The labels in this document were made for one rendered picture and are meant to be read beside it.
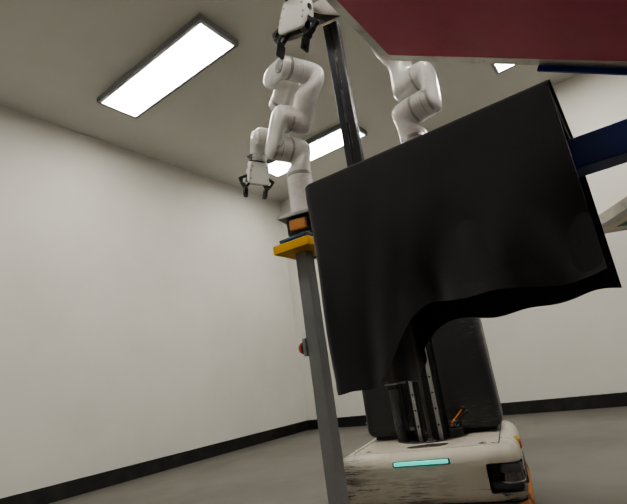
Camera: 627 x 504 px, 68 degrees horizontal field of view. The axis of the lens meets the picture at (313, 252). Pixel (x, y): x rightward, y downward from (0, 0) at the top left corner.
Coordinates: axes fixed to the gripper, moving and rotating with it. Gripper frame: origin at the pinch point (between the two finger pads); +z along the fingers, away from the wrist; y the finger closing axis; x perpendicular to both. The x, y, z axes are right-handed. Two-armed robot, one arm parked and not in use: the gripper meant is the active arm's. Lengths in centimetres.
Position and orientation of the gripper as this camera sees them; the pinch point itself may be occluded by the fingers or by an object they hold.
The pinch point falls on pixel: (292, 51)
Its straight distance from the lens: 147.9
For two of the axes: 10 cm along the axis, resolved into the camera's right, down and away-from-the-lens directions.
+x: -5.9, -1.4, -8.0
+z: -1.0, 9.9, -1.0
